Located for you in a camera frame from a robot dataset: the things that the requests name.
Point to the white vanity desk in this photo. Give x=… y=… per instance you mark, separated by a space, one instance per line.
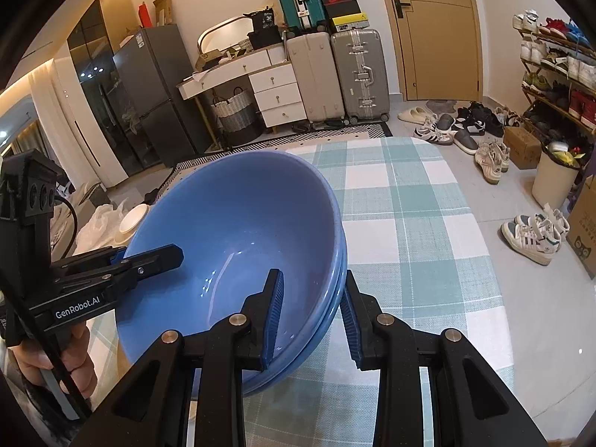
x=279 y=98

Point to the large printed cardboard box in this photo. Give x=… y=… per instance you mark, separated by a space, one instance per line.
x=584 y=242

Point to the red paper bag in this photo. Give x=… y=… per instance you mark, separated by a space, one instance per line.
x=145 y=15

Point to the black glass cabinet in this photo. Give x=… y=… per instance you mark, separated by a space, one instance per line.
x=93 y=79

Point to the blue bowl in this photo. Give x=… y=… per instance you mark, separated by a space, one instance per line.
x=342 y=260
x=321 y=330
x=223 y=223

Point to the person's left hand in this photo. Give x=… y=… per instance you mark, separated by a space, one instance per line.
x=79 y=363

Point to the woven laundry basket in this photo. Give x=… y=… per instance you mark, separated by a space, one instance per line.
x=235 y=116

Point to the small brown cardboard box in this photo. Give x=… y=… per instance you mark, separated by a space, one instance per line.
x=524 y=149

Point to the black yellow shoe box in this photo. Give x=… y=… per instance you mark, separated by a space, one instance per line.
x=349 y=23

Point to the white trash bin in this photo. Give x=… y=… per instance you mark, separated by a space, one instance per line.
x=554 y=186

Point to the black storage box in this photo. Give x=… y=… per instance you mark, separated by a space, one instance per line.
x=264 y=39

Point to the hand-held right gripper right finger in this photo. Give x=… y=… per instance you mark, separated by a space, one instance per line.
x=350 y=330

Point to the black paper bag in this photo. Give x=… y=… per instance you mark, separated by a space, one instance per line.
x=264 y=19

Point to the silver suitcase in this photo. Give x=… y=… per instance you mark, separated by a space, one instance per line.
x=358 y=74

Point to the flat cardboard box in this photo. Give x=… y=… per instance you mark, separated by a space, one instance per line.
x=163 y=9

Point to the teal plaid tablecloth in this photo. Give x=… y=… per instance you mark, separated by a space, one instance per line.
x=409 y=242

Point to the small white bowl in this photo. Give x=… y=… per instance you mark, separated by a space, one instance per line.
x=135 y=219

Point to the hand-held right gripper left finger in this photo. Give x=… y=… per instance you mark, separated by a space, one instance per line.
x=274 y=321

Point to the stacked small cream bowls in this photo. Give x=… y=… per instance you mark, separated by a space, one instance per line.
x=125 y=236

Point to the wooden shoe rack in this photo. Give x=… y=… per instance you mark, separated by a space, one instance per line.
x=549 y=101

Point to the grey refrigerator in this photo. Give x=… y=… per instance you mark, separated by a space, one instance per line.
x=153 y=102

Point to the plain black shoe box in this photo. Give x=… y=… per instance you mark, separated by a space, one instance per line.
x=343 y=9

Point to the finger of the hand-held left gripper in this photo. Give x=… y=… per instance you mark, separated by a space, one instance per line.
x=93 y=258
x=158 y=258

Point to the small open cardboard box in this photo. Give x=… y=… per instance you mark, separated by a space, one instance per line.
x=208 y=59

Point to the beige suitcase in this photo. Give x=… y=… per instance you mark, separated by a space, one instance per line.
x=312 y=79

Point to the tan wooden door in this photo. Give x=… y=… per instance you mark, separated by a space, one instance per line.
x=442 y=32

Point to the oval vanity mirror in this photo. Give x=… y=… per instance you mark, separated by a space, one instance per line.
x=228 y=32

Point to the white plastic bag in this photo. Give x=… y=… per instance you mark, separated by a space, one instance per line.
x=102 y=228

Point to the cluster of loose shoes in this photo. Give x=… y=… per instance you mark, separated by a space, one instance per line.
x=437 y=132

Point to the shoe rack with shoes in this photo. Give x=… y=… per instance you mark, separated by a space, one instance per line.
x=531 y=21

